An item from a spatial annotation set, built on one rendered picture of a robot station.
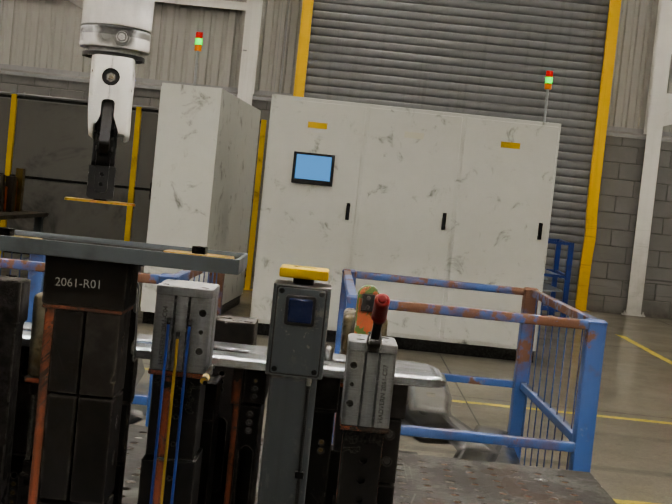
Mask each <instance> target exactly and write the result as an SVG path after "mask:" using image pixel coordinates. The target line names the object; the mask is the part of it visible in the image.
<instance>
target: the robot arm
mask: <svg viewBox="0 0 672 504"><path fill-rule="evenodd" d="M68 1H70V2H71V3H73V4H74V5H76V6H78V7H79V8H81V9H82V19H81V29H80V40H79V46H80V47H83V48H86V49H88V50H83V51H82V56H85V57H88V58H92V62H91V73H90V85H89V98H88V135H89V136H90V137H91V138H93V149H92V160H91V165H89V171H88V181H87V192H86V196H87V197H88V198H93V199H103V200H112V199H113V196H114V186H115V176H116V167H114V166H115V156H116V146H117V136H119V137H124V138H123V143H126V142H127V141H129V136H130V126H131V112H132V102H133V92H134V87H135V64H144V63H145V59H144V58H142V57H140V56H146V55H149V51H150V41H151V32H152V21H153V11H154V1H155V0H68ZM112 75H113V76H112ZM98 136H100V137H99V139H98ZM113 137H114V140H111V138H113Z"/></svg>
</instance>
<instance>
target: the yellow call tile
mask: <svg viewBox="0 0 672 504"><path fill-rule="evenodd" d="M279 276H280V277H289V278H293V283H295V284H302V285H314V280H318V281H328V278H329V269H327V268H318V267H308V266H299V265H289V264H282V266H281V267H280V270H279Z"/></svg>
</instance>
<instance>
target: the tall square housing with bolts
mask: <svg viewBox="0 0 672 504"><path fill-rule="evenodd" d="M219 289H220V286H219V285H218V284H214V283H204V282H194V281H185V280H175V279H167V280H165V281H163V282H161V283H159V284H157V289H156V293H157V294H156V304H155V315H154V325H153V336H152V346H151V357H150V367H149V369H148V374H153V380H152V391H151V401H150V412H149V422H148V433H147V443H146V454H145V455H144V457H143V458H142V459H141V470H140V480H139V491H138V501H137V504H197V503H198V493H199V483H200V472H201V462H202V452H203V448H200V441H201V431H202V420H203V410H204V400H205V390H206V385H202V384H201V383H200V381H199V380H200V378H201V377H202V376H203V374H204V373H205V372H209V366H210V365H212V356H213V346H214V335H215V325H216V315H217V305H218V294H219Z"/></svg>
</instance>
